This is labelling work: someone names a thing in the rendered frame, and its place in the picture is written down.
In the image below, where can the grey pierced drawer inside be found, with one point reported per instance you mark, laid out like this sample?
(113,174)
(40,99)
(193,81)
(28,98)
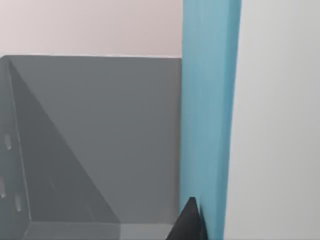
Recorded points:
(87,150)

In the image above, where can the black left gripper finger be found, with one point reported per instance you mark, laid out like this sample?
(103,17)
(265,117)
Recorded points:
(188,222)

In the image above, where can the light blue panel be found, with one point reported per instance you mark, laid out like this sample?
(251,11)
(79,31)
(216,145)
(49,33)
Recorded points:
(208,100)

